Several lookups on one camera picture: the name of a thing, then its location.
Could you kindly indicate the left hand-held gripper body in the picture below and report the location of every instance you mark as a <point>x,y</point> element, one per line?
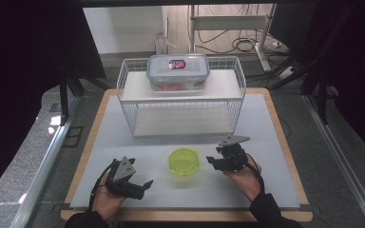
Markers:
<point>123,177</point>

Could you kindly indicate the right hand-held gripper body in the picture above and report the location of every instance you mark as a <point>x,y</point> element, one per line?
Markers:
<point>233,156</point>

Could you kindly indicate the round green-lidded container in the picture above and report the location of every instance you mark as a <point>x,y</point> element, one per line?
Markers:
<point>183,162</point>

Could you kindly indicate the clear rectangular food container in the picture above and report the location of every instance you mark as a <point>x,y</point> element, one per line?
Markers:
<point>177,72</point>

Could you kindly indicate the person's right hand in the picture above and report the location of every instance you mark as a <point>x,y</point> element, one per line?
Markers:
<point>245,182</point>

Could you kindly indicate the person's left hand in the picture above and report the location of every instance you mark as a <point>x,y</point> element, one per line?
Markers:
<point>107,202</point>

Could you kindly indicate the light grey table mat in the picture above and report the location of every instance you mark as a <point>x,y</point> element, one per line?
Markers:
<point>133,148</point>

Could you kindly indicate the black floor plate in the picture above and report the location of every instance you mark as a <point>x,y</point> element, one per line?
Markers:
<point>73,136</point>

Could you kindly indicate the black metal stand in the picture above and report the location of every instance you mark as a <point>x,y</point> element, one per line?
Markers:
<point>322,101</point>
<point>64,101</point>

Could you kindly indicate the white power strip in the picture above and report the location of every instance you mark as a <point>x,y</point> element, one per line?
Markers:
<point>287,72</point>

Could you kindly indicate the clear plastic bottle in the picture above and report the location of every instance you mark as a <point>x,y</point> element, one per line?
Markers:
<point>162,42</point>

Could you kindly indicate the aluminium floor rail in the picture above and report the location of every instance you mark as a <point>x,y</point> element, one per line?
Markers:
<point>44,164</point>
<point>342,164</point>

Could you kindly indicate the white desk frame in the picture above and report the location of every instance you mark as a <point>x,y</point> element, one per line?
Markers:
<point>228,22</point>

